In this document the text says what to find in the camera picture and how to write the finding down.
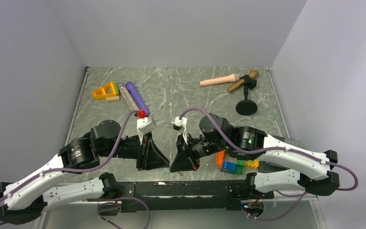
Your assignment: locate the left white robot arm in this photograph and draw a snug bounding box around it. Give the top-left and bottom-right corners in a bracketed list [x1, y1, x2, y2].
[0, 120, 169, 225]

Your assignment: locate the green toy brick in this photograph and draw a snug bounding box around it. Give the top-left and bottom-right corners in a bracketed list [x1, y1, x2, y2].
[235, 159, 245, 175]

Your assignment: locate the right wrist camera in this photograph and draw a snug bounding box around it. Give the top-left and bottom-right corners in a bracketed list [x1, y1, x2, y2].
[170, 116, 188, 144]

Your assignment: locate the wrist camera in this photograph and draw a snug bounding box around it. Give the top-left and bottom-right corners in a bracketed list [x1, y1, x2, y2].
[170, 116, 188, 144]
[136, 109, 156, 144]

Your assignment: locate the light wooden block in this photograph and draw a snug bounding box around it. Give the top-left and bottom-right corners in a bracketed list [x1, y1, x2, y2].
[105, 95, 120, 102]

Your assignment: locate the grey baseplate with blue bricks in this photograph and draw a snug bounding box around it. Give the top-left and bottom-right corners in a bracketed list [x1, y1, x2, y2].
[263, 134, 300, 149]

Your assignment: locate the blue toy brick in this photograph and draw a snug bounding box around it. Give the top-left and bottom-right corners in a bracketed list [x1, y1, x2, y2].
[221, 161, 236, 174]

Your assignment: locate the glitter tube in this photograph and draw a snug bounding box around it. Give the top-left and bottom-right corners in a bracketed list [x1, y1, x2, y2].
[118, 83, 139, 110]

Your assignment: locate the purple tube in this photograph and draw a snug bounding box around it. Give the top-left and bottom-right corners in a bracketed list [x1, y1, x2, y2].
[126, 82, 150, 117]

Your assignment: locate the gold microphone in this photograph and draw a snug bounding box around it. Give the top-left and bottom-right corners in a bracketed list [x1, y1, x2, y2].
[227, 70, 259, 93]

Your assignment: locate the black microphone stand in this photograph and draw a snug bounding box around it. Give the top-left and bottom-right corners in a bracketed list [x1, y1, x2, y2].
[235, 75, 258, 116]

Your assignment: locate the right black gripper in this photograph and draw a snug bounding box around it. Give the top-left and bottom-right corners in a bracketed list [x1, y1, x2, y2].
[170, 131, 229, 172]

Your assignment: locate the yellow toy brick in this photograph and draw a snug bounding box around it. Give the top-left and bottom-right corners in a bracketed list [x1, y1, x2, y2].
[245, 160, 260, 169]

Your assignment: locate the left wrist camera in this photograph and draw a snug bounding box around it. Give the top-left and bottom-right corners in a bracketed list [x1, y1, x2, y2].
[136, 109, 156, 144]

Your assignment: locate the orange curved track piece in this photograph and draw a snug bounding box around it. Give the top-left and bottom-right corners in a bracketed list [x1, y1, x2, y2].
[215, 150, 226, 169]

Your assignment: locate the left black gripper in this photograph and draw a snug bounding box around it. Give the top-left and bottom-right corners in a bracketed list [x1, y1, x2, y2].
[100, 131, 171, 170]

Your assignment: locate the purple cable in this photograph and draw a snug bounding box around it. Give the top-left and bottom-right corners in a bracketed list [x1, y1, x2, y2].
[0, 109, 141, 227]
[178, 106, 359, 192]

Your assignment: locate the orange triangle toy block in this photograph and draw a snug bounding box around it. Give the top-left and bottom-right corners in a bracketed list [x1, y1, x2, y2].
[92, 81, 120, 100]

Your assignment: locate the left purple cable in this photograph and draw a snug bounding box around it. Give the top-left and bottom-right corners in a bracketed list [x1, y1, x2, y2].
[0, 109, 141, 227]

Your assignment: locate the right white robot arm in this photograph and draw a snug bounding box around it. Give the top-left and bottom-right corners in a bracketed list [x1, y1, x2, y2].
[170, 114, 340, 198]

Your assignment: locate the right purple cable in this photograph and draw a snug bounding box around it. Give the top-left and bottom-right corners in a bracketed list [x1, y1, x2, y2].
[178, 106, 359, 192]

